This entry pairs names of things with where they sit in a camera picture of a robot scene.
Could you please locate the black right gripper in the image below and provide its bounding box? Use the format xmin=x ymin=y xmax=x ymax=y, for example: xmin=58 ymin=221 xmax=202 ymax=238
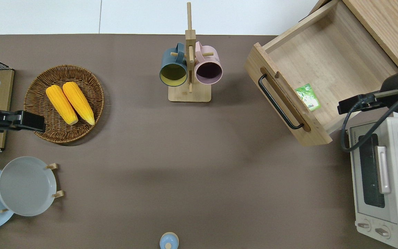
xmin=337 ymin=92 xmax=381 ymax=115

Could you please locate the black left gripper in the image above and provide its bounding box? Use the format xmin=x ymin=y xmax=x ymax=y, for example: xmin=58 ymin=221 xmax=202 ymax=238
xmin=0 ymin=110 xmax=46 ymax=133

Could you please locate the light wooden drawer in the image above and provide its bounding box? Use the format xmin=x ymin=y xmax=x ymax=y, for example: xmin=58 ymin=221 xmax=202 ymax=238
xmin=244 ymin=0 xmax=398 ymax=146

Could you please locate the round wicker basket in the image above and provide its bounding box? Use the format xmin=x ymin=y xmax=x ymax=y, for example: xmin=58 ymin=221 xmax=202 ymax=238
xmin=24 ymin=65 xmax=105 ymax=144

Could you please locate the yellow corn cob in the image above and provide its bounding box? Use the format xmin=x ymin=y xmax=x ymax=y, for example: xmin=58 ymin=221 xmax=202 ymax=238
xmin=63 ymin=82 xmax=95 ymax=126
xmin=46 ymin=85 xmax=79 ymax=126

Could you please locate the green packet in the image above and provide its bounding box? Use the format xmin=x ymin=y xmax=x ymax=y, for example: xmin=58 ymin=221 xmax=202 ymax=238
xmin=295 ymin=83 xmax=321 ymax=112

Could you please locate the grey plate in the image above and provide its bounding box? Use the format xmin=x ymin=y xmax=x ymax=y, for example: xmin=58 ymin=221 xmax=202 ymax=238
xmin=0 ymin=156 xmax=57 ymax=217

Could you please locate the wooden plate rack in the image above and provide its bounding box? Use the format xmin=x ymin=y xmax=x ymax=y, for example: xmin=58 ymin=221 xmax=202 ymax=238
xmin=0 ymin=163 xmax=64 ymax=213

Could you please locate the light wooden cabinet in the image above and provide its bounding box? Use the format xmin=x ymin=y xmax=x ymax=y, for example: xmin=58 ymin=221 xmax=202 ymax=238
xmin=310 ymin=0 xmax=398 ymax=71

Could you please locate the dark blue mug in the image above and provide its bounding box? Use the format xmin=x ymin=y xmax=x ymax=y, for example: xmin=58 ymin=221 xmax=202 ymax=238
xmin=160 ymin=42 xmax=188 ymax=87

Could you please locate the pink mug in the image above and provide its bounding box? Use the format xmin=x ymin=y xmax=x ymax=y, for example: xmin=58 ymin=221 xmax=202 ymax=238
xmin=195 ymin=41 xmax=223 ymax=85

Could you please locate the brown table mat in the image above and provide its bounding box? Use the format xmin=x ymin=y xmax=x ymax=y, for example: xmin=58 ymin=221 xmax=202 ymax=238
xmin=0 ymin=34 xmax=395 ymax=249

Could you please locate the wooden mug rack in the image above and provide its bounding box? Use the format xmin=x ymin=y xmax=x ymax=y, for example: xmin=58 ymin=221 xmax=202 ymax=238
xmin=168 ymin=2 xmax=214 ymax=103

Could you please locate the light blue jar lid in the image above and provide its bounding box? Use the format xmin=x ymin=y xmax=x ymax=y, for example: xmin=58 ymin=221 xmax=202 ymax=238
xmin=160 ymin=232 xmax=179 ymax=249

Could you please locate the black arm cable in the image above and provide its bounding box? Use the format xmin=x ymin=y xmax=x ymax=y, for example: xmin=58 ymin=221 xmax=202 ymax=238
xmin=340 ymin=85 xmax=398 ymax=184

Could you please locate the white oven door handle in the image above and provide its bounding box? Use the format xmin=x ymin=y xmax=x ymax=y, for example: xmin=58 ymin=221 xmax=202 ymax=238
xmin=375 ymin=146 xmax=391 ymax=194

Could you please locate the black drawer handle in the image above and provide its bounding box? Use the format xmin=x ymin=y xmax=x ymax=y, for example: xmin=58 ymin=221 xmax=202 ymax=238
xmin=258 ymin=74 xmax=305 ymax=130

